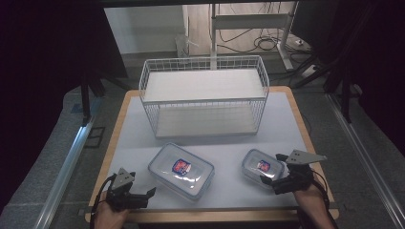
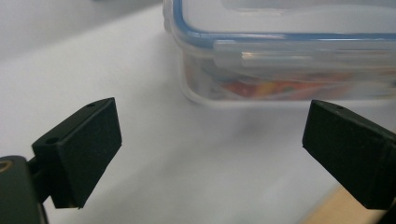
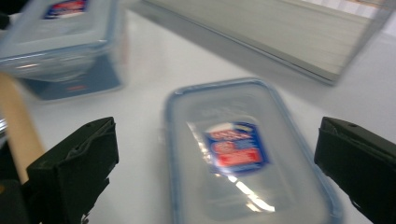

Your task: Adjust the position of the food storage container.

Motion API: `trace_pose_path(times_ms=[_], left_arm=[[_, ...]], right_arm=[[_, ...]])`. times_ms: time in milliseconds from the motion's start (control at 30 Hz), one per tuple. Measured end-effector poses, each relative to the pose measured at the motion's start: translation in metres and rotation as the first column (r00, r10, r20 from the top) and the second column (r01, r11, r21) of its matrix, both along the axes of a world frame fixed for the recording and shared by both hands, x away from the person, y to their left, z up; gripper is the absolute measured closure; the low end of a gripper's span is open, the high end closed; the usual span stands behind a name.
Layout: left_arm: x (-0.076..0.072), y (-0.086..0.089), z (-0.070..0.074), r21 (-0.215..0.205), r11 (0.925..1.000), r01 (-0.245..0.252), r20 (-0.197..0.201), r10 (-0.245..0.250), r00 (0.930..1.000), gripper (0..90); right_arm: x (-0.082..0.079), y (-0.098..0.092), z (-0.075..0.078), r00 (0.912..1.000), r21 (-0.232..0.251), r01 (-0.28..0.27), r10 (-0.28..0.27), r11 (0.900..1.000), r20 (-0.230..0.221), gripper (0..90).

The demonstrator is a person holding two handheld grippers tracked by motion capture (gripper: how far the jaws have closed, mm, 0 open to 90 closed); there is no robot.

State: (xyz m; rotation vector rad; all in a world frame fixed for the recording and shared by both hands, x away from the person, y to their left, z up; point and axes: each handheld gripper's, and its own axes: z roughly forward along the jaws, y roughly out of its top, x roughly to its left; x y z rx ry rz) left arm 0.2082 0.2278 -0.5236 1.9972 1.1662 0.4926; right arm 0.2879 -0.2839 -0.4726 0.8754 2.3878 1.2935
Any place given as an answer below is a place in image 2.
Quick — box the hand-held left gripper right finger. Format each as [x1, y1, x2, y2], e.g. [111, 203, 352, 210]
[302, 99, 396, 210]

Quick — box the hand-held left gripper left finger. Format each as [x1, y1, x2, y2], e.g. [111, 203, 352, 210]
[32, 97, 122, 209]

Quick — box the large clear blue-sealed food container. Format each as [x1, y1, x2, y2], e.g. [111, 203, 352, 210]
[162, 0, 396, 108]

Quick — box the white table mat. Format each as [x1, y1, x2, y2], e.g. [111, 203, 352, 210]
[0, 0, 396, 224]

